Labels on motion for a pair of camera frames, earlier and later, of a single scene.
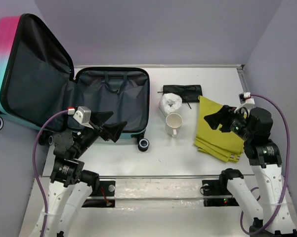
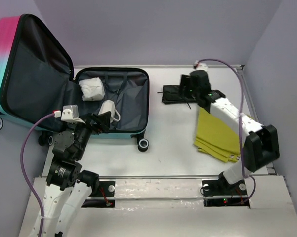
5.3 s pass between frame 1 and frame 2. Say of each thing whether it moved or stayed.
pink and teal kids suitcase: stayed
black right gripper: moved
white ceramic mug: moved
